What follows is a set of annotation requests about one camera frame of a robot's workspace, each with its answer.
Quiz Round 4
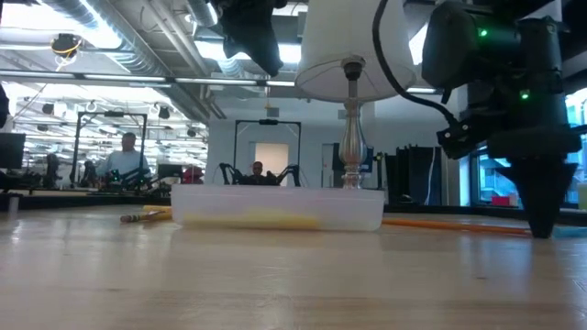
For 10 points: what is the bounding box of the red office chair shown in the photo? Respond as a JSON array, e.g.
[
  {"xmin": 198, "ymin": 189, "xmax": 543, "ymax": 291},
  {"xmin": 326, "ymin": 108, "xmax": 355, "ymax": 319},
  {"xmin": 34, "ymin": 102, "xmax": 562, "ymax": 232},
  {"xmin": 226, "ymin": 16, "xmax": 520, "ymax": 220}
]
[{"xmin": 182, "ymin": 165, "xmax": 205, "ymax": 186}]

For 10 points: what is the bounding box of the black robot rig frame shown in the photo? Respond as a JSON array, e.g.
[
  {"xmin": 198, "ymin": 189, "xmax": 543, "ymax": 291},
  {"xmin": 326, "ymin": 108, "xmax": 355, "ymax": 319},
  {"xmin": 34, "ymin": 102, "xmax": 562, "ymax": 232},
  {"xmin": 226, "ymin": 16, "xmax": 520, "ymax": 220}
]
[
  {"xmin": 233, "ymin": 119, "xmax": 303, "ymax": 187},
  {"xmin": 70, "ymin": 111, "xmax": 149, "ymax": 184}
]

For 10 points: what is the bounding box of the bright white doorway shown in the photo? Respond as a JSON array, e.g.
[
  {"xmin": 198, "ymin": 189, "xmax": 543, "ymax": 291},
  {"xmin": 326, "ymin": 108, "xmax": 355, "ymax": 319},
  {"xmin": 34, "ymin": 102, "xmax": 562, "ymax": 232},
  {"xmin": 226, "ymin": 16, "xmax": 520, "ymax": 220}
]
[{"xmin": 253, "ymin": 142, "xmax": 291, "ymax": 187}]

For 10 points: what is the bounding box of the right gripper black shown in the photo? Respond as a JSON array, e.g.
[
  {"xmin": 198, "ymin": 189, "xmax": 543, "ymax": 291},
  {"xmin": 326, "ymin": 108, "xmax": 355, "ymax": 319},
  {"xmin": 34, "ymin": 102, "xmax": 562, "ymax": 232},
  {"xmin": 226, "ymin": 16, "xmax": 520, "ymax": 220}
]
[{"xmin": 436, "ymin": 17, "xmax": 583, "ymax": 239}]

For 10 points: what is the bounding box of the blue marker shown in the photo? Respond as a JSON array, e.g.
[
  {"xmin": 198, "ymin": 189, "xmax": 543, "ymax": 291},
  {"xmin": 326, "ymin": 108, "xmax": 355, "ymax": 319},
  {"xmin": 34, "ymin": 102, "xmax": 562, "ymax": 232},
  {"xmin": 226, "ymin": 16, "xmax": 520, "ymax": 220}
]
[{"xmin": 551, "ymin": 225, "xmax": 587, "ymax": 239}]

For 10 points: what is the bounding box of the dark wall monitor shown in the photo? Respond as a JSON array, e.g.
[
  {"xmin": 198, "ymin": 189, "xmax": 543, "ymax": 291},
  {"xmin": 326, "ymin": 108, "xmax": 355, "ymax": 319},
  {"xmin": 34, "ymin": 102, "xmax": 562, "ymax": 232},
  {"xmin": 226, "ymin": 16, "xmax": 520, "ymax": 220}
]
[{"xmin": 331, "ymin": 142, "xmax": 374, "ymax": 175}]

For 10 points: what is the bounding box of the yellow highlighter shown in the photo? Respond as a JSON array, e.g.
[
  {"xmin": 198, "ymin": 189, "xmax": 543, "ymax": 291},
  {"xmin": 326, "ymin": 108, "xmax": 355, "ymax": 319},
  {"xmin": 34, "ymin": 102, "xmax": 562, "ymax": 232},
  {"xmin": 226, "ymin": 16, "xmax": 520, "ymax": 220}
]
[{"xmin": 183, "ymin": 209, "xmax": 320, "ymax": 230}]

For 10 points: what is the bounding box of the standing person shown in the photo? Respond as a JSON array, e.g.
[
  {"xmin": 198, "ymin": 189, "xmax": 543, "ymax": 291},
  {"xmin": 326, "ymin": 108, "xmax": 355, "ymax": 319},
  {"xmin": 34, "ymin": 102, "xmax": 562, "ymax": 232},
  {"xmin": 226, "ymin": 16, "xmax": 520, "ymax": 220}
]
[{"xmin": 94, "ymin": 132, "xmax": 151, "ymax": 182}]

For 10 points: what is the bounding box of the black computer monitor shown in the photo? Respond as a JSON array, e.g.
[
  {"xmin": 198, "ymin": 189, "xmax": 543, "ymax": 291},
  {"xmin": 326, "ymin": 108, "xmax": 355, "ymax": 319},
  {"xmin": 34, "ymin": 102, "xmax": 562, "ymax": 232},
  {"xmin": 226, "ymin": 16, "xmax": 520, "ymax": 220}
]
[{"xmin": 0, "ymin": 132, "xmax": 27, "ymax": 170}]

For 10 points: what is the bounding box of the translucent plastic supply box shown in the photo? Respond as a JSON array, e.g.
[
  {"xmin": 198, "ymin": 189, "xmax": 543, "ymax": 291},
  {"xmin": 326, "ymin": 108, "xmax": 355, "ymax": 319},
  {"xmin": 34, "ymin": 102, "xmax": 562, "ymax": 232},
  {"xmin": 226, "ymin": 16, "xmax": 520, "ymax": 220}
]
[{"xmin": 170, "ymin": 184, "xmax": 385, "ymax": 233}]

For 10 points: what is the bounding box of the yellow pencil with eraser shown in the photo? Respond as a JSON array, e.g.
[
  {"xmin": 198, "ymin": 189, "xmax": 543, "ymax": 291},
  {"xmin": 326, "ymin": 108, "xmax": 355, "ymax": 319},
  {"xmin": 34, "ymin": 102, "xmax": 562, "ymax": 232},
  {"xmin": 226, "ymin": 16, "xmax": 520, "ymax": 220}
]
[{"xmin": 119, "ymin": 210, "xmax": 173, "ymax": 225}]

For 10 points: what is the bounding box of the table lamp with white shade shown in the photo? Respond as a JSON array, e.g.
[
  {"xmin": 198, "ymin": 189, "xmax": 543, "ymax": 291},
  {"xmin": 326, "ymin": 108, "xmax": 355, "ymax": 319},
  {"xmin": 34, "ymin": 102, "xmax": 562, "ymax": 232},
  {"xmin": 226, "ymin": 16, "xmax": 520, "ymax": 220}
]
[{"xmin": 294, "ymin": 0, "xmax": 417, "ymax": 190}]

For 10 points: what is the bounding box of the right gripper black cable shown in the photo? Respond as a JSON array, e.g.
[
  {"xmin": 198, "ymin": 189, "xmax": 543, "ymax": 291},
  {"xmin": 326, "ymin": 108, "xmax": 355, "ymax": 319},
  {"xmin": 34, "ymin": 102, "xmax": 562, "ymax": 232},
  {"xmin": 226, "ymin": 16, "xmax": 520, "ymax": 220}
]
[{"xmin": 371, "ymin": 0, "xmax": 460, "ymax": 127}]

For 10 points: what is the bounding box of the black curtain panel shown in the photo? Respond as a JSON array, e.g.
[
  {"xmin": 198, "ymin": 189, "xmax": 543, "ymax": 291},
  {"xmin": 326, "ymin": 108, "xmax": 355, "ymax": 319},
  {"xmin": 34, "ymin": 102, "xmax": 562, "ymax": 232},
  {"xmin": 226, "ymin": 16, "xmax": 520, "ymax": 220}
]
[{"xmin": 383, "ymin": 144, "xmax": 444, "ymax": 206}]

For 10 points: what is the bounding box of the yellow ceiling cable reel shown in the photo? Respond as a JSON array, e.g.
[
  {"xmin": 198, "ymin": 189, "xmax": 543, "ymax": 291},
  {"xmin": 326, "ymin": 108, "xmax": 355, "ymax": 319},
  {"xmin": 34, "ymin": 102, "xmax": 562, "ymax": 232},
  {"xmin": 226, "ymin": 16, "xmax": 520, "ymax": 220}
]
[{"xmin": 49, "ymin": 32, "xmax": 84, "ymax": 61}]

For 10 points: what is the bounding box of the seated person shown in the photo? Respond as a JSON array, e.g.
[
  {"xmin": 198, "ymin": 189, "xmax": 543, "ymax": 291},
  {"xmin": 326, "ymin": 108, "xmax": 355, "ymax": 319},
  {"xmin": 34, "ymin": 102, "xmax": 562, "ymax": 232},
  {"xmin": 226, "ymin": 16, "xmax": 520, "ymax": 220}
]
[{"xmin": 249, "ymin": 160, "xmax": 268, "ymax": 186}]

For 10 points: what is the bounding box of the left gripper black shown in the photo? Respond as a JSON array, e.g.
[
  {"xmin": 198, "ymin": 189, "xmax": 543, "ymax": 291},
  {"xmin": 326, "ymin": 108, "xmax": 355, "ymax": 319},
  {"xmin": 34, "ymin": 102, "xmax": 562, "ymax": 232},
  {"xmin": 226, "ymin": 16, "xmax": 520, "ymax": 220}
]
[{"xmin": 218, "ymin": 0, "xmax": 289, "ymax": 78}]

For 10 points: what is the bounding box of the orange pencil with eraser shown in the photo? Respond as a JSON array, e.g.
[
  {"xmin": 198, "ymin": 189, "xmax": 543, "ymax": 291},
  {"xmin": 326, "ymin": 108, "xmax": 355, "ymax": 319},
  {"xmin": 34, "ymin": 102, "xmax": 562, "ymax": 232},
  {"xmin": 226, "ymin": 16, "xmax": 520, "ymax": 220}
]
[{"xmin": 382, "ymin": 217, "xmax": 533, "ymax": 237}]

